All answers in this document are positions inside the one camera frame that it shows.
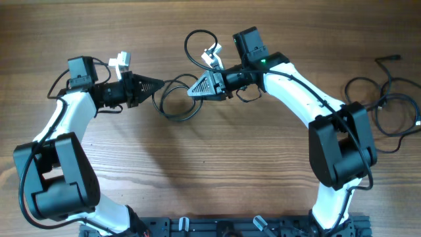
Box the black cable bundle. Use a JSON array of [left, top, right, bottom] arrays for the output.
[[151, 72, 205, 122]]

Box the separated black cable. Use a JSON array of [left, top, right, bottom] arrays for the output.
[[343, 76, 421, 138], [344, 54, 421, 154]]

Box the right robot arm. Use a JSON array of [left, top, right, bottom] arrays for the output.
[[187, 26, 377, 236]]

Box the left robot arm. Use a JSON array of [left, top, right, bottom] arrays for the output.
[[13, 56, 164, 236]]

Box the left camera black cable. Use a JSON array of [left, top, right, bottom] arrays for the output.
[[17, 57, 112, 231]]

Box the camera black cable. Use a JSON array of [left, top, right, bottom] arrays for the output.
[[183, 29, 374, 231], [17, 57, 112, 231]]

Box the left white rail clip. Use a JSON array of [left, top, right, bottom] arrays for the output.
[[178, 217, 189, 232]]

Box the white rail clip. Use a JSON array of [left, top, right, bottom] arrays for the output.
[[178, 217, 189, 232], [253, 215, 268, 232]]

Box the right white rail clip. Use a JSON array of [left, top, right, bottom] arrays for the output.
[[253, 215, 268, 232]]

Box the right camera black cable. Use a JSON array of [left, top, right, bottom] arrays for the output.
[[183, 29, 374, 231]]

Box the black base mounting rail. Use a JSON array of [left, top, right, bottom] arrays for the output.
[[79, 215, 373, 237]]

